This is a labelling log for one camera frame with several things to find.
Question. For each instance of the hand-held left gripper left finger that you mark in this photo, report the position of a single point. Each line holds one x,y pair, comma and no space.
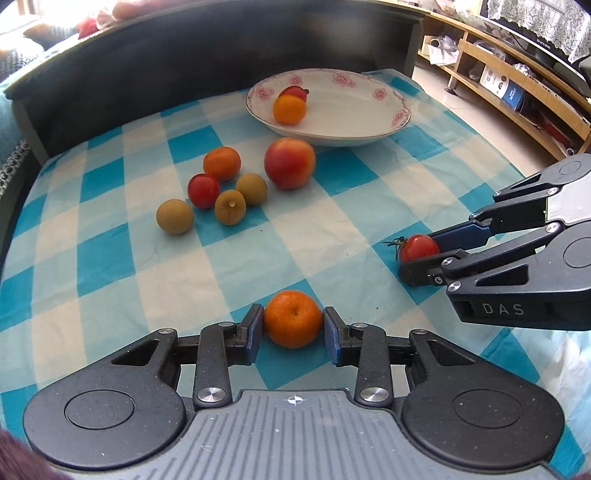
253,333

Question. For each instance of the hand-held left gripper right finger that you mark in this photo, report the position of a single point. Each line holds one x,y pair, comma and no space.
330,334

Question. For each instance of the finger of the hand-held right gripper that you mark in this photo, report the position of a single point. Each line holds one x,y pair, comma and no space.
461,236
422,272

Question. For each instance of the large red tomato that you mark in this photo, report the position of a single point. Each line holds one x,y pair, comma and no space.
418,247

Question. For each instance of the brown longan with stem mark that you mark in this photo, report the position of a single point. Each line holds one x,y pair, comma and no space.
229,208

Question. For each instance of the small red tomato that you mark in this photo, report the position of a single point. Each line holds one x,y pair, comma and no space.
203,190

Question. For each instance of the white bowl with pink flowers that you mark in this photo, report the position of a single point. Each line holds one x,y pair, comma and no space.
351,115

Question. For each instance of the red-yellow peach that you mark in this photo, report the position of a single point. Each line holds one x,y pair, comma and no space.
290,162

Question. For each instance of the dark orange mandarin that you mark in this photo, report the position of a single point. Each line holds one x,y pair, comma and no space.
222,163

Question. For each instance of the yellow-orange mandarin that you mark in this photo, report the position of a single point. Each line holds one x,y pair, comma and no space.
289,110

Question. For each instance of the blue and white checked tablecloth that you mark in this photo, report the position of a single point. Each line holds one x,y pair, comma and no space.
323,221

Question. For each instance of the red box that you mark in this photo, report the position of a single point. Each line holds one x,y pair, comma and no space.
556,129

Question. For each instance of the blue box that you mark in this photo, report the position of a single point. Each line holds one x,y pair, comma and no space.
512,97

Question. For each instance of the white box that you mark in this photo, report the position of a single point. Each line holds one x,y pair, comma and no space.
494,78

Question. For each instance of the light wooden shelf unit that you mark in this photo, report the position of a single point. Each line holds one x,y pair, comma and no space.
464,60

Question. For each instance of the white plastic bag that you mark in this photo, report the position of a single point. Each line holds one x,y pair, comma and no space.
443,50

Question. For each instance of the black television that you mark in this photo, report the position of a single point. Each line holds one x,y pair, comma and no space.
521,34

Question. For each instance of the white lace cloth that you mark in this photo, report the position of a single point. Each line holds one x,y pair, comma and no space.
545,18

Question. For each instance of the dark red clothing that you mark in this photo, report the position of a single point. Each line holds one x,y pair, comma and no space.
16,459

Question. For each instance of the dark wooden bench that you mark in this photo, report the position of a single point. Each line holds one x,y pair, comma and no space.
138,69

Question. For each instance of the red cloth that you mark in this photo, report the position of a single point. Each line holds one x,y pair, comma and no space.
92,23

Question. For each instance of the grey patterned cushion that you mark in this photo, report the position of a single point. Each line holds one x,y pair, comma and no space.
14,55

